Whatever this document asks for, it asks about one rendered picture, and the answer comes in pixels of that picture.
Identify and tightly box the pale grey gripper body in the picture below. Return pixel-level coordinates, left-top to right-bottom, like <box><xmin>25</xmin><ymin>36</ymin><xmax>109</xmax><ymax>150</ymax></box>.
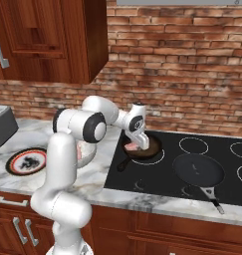
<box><xmin>124</xmin><ymin>130</ymin><xmax>150</xmax><ymax>151</ymax></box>

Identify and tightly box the pale bowl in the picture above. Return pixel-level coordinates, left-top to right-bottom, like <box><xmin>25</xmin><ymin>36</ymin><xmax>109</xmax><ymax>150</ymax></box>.
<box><xmin>76</xmin><ymin>139</ymin><xmax>98</xmax><ymax>169</ymax></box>

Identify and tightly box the red and black rimmed plate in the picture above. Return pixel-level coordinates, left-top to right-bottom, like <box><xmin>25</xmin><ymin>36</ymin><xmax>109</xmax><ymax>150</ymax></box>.
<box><xmin>5</xmin><ymin>146</ymin><xmax>48</xmax><ymax>176</ymax></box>

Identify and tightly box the pink raw steak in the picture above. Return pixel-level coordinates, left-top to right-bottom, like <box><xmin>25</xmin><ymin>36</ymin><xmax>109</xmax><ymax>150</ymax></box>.
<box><xmin>123</xmin><ymin>142</ymin><xmax>142</xmax><ymax>151</ymax></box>

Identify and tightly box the small dark brown pan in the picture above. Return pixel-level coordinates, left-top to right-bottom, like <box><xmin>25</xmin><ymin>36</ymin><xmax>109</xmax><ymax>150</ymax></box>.
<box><xmin>117</xmin><ymin>133</ymin><xmax>163</xmax><ymax>172</ymax></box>

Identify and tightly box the black hob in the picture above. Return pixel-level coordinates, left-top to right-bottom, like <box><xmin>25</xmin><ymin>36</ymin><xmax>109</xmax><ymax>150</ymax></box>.
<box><xmin>104</xmin><ymin>129</ymin><xmax>242</xmax><ymax>208</ymax></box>

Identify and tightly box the large black frying pan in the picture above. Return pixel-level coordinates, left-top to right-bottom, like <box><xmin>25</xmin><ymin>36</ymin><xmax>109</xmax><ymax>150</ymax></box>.
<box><xmin>171</xmin><ymin>152</ymin><xmax>226</xmax><ymax>215</ymax></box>

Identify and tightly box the wooden base cupboard front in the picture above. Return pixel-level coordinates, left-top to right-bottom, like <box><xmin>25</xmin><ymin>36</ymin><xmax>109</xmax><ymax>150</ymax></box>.
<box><xmin>88</xmin><ymin>204</ymin><xmax>242</xmax><ymax>255</ymax></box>

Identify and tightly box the wooden base cupboard door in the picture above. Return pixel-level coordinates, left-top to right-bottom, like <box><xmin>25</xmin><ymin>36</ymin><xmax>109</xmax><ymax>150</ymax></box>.
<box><xmin>0</xmin><ymin>214</ymin><xmax>27</xmax><ymax>255</ymax></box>
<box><xmin>24</xmin><ymin>216</ymin><xmax>57</xmax><ymax>255</ymax></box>

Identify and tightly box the grey toaster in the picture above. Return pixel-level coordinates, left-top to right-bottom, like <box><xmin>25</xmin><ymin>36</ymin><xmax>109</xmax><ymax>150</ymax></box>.
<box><xmin>0</xmin><ymin>105</ymin><xmax>20</xmax><ymax>150</ymax></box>

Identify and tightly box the wooden drawer front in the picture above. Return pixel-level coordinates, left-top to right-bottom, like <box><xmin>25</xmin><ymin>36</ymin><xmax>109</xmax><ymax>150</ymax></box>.
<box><xmin>0</xmin><ymin>190</ymin><xmax>35</xmax><ymax>217</ymax></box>

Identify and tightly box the wooden wall cupboard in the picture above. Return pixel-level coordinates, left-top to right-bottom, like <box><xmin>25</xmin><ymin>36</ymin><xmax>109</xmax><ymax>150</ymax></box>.
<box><xmin>0</xmin><ymin>0</ymin><xmax>110</xmax><ymax>85</ymax></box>

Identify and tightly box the grey drawer handle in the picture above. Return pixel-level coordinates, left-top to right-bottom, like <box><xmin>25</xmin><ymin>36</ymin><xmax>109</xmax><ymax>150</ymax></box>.
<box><xmin>0</xmin><ymin>195</ymin><xmax>30</xmax><ymax>208</ymax></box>

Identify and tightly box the wooden wall cupboard door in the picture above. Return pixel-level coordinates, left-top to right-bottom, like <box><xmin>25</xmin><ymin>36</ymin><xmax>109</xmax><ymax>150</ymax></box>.
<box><xmin>0</xmin><ymin>0</ymin><xmax>86</xmax><ymax>85</ymax></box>

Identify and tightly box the grey base cupboard handle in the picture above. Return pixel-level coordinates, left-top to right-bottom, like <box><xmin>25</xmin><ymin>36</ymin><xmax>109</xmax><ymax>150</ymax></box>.
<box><xmin>24</xmin><ymin>218</ymin><xmax>40</xmax><ymax>248</ymax></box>
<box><xmin>12</xmin><ymin>216</ymin><xmax>29</xmax><ymax>246</ymax></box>

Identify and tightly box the grey wall cupboard handle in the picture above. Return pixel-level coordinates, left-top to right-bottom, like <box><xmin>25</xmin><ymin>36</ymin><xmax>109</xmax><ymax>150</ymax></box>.
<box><xmin>0</xmin><ymin>9</ymin><xmax>10</xmax><ymax>70</ymax></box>

